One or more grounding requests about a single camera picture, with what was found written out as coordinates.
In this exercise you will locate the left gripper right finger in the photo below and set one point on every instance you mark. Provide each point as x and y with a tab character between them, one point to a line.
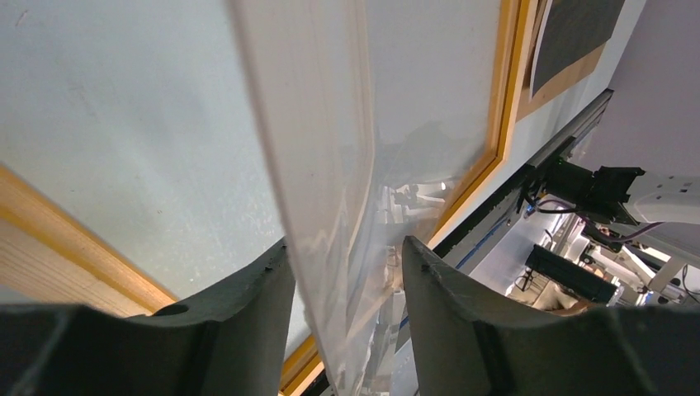
470	340

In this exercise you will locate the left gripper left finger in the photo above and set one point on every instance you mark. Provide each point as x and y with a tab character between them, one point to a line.
228	339

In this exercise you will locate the orange wooden picture frame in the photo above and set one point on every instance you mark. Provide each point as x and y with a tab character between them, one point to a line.
196	193

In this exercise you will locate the clear acrylic sheet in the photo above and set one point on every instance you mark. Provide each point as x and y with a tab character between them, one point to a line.
376	117

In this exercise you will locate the landscape photo print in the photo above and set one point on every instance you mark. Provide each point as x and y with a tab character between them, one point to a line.
570	30

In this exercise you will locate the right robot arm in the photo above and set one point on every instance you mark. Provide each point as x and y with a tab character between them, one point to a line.
624	195

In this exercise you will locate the brown backing board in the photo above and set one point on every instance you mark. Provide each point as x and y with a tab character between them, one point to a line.
565	79

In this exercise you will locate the aluminium frame front rail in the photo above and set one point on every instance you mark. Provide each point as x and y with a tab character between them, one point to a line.
500	221

